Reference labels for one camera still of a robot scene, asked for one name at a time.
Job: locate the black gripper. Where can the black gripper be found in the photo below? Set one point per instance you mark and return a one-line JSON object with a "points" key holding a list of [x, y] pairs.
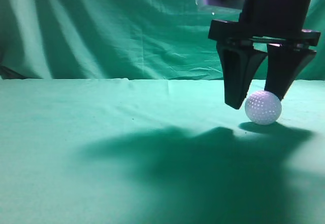
{"points": [[262, 21]]}

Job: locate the white dimpled golf ball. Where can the white dimpled golf ball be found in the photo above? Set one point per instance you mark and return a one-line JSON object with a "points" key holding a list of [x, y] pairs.
{"points": [[263, 107]]}

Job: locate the green table cloth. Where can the green table cloth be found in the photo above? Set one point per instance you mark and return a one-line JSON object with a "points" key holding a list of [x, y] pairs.
{"points": [[157, 151]]}

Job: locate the green backdrop cloth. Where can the green backdrop cloth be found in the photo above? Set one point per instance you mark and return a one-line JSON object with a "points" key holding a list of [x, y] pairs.
{"points": [[107, 39]]}

